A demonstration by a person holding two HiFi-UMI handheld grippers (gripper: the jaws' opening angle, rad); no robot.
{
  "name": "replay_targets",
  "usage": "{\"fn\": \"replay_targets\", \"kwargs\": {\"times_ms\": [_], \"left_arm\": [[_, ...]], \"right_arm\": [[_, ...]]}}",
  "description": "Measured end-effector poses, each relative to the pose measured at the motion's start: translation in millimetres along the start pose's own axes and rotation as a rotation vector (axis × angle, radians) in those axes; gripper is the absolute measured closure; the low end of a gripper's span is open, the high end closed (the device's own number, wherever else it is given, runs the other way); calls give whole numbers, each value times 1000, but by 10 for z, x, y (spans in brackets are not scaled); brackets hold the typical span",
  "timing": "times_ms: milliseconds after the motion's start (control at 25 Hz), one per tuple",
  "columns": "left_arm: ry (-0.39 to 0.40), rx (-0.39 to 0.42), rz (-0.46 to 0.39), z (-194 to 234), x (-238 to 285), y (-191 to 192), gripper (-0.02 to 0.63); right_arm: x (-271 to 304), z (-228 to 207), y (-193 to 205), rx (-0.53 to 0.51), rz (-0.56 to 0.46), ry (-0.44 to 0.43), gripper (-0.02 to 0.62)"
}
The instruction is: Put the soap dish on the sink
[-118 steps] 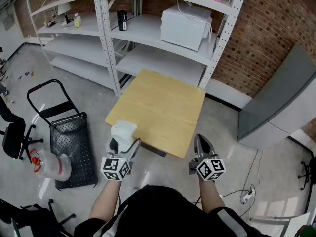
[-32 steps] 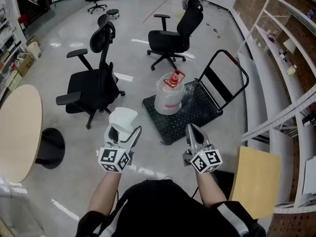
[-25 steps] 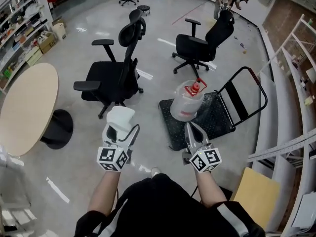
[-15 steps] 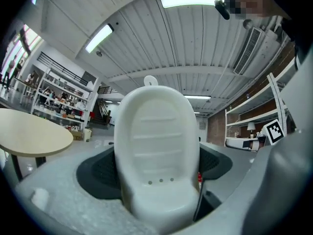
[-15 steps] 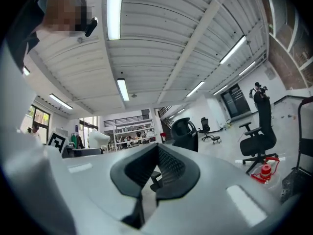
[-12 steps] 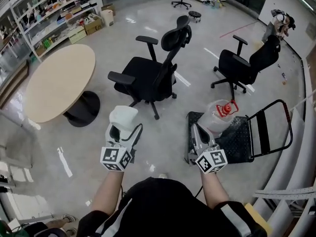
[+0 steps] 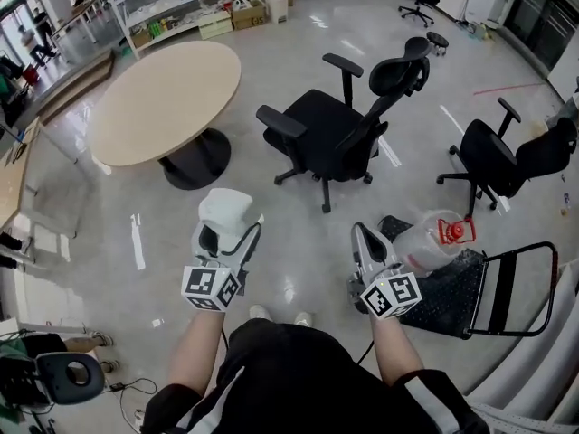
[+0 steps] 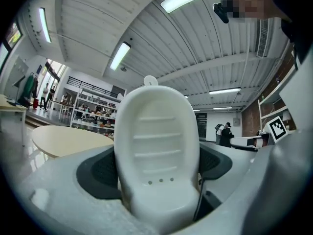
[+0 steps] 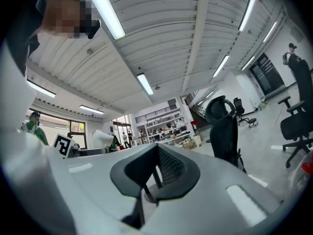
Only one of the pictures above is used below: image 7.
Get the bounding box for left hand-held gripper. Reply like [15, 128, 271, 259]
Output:
[181, 214, 265, 314]

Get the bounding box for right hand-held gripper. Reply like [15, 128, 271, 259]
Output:
[346, 222, 423, 322]

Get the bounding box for person's left forearm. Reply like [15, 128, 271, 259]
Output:
[167, 307, 227, 400]

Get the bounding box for person's right forearm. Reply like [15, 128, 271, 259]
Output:
[368, 316, 429, 387]

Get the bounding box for clear water jug red cap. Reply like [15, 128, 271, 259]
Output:
[392, 209, 479, 274]

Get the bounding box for black folding chair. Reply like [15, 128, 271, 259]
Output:
[376, 214, 560, 341]

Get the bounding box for black office chair with headrest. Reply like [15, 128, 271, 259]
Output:
[254, 35, 433, 214]

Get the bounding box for person's torso in black clothing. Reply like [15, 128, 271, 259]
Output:
[139, 318, 492, 434]

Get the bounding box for round beige table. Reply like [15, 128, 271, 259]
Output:
[89, 39, 243, 192]

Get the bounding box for grey panel with round hole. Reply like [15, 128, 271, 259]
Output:
[34, 352, 107, 407]

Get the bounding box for wooden steps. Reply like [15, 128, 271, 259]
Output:
[34, 46, 117, 127]

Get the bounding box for wooden desk with white legs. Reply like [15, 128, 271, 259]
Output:
[0, 119, 44, 232]

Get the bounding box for black round stool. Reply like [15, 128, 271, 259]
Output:
[425, 30, 451, 59]

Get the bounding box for cream drawer box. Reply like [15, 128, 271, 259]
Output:
[197, 11, 234, 41]

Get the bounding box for large cardboard box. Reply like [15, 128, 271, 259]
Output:
[231, 1, 269, 32]

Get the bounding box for white trash bin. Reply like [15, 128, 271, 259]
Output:
[265, 0, 291, 25]

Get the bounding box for white storage rack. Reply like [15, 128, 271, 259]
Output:
[96, 0, 273, 61]

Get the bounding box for black cabinet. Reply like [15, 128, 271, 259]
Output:
[503, 0, 579, 72]

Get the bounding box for black floor cable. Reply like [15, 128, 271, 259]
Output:
[107, 376, 158, 424]

